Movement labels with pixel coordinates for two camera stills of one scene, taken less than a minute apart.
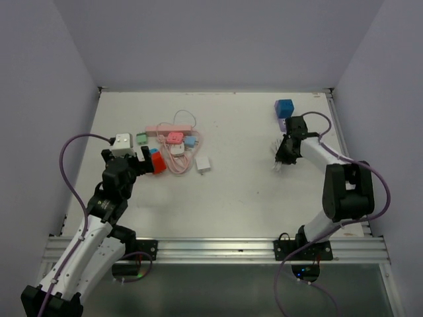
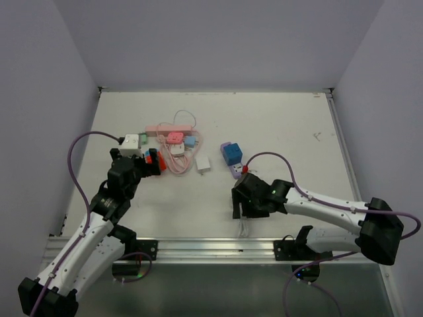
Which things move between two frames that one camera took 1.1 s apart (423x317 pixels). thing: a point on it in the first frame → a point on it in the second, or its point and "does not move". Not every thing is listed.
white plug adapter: x=177 y=149 does not move
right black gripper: x=283 y=158 → x=238 y=197
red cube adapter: x=158 y=163 does not move
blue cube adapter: x=284 y=107 → x=232 y=154
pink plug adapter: x=175 y=138 does not move
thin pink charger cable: x=174 y=120 does not move
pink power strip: x=165 y=130 does not move
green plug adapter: x=141 y=139 does not move
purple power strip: x=283 y=125 → x=235 y=169
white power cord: x=277 y=166 → x=244 y=229
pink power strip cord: x=180 y=164 does not move
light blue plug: x=190 y=141 does not move
